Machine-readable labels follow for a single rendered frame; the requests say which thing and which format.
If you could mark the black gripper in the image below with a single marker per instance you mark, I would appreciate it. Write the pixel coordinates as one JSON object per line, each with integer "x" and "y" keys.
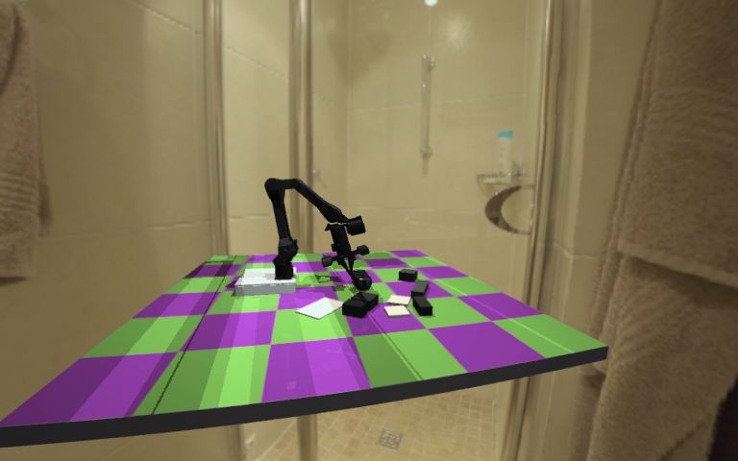
{"x": 343, "y": 248}

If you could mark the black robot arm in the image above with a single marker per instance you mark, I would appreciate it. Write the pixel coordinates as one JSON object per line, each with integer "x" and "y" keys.
{"x": 275, "y": 189}

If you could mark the dark grey controller unit with green rocker switches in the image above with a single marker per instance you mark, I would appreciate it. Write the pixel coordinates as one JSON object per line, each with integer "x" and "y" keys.
{"x": 361, "y": 280}

